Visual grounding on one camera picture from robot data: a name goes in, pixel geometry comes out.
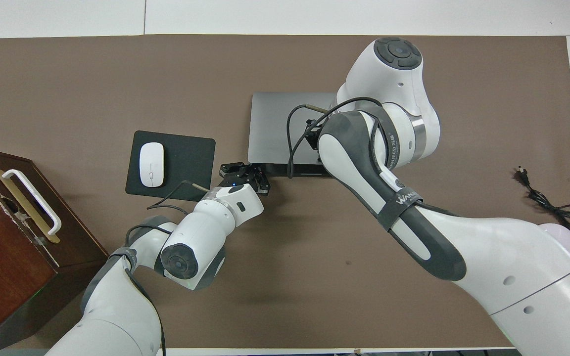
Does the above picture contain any dark brown wooden box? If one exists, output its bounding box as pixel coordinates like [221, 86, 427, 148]
[0, 144, 110, 354]

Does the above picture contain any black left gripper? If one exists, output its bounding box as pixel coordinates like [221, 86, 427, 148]
[217, 162, 272, 196]

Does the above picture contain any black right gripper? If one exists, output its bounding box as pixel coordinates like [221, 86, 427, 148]
[306, 120, 322, 149]

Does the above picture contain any brown table mat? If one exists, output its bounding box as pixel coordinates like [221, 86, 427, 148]
[0, 35, 570, 350]

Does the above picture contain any brass handle backplate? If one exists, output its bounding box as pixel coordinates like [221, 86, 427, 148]
[0, 168, 60, 244]

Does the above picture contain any white computer mouse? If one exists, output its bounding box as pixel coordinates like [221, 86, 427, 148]
[139, 142, 165, 188]

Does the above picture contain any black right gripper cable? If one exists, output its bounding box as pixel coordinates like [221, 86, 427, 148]
[285, 96, 384, 178]

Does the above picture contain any white box handle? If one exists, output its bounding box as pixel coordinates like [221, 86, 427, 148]
[2, 169, 62, 235]

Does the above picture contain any black mouse pad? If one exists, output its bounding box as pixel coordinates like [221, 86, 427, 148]
[125, 131, 216, 202]

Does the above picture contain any grey laptop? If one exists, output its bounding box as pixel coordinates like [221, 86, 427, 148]
[248, 92, 337, 178]

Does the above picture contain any black lamp power cable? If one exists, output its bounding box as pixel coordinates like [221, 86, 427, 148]
[514, 167, 570, 270]

